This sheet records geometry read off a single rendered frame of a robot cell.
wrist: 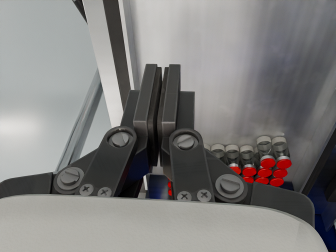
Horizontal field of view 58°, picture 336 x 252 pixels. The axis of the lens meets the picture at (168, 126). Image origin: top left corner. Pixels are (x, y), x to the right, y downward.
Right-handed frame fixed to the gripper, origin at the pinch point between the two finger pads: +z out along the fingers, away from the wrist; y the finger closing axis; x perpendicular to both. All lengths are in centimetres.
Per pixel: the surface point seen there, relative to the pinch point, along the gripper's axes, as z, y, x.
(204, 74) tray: 22.1, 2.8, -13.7
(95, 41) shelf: 22.3, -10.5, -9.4
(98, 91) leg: 68, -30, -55
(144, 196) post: 19.6, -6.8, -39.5
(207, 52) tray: 22.1, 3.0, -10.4
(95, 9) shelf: 22.3, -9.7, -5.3
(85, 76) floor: 110, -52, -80
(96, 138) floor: 110, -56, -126
